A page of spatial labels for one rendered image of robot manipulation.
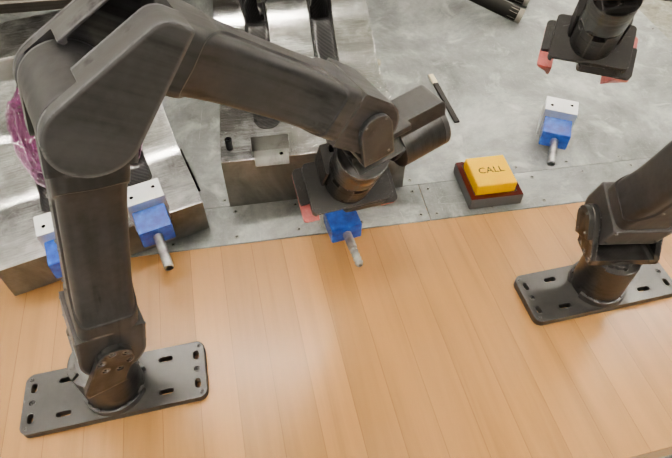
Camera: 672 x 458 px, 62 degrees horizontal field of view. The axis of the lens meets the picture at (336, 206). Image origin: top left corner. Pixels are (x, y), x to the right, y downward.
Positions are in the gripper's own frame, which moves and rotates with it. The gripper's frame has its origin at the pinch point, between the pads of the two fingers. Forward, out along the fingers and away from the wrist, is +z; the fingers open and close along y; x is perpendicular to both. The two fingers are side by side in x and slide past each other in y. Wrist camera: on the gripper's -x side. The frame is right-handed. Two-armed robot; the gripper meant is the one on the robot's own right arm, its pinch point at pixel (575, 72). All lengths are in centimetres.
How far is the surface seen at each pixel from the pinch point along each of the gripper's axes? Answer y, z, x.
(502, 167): 6.9, 0.4, 16.9
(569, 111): -1.2, 6.0, 3.6
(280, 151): 37.9, -6.9, 24.4
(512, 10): 11.4, 24.9, -24.4
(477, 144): 11.3, 7.6, 11.6
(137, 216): 50, -16, 40
